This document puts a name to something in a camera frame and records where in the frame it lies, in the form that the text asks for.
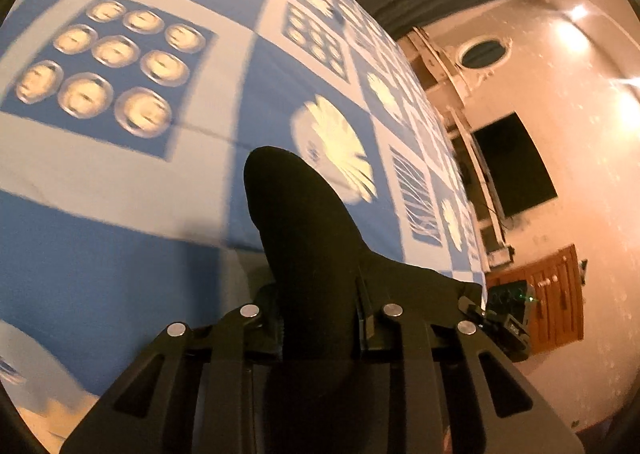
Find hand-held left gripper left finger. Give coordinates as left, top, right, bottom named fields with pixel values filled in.
left=60, top=284, right=286, bottom=454

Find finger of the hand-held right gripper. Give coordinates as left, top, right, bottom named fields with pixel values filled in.
left=457, top=297, right=493, bottom=332

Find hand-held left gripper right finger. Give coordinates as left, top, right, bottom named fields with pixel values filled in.
left=356, top=279, right=583, bottom=454

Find black pants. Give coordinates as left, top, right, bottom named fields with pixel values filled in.
left=243, top=145, right=483, bottom=454

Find wooden cabinet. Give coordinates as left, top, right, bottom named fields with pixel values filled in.
left=487, top=244, right=586, bottom=355

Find black television screen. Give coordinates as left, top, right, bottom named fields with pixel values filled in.
left=472, top=113, right=558, bottom=218

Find blue printed blanket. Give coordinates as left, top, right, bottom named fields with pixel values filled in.
left=0, top=0, right=488, bottom=435

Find oval wall mirror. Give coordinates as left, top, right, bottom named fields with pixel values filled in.
left=457, top=36, right=511, bottom=70

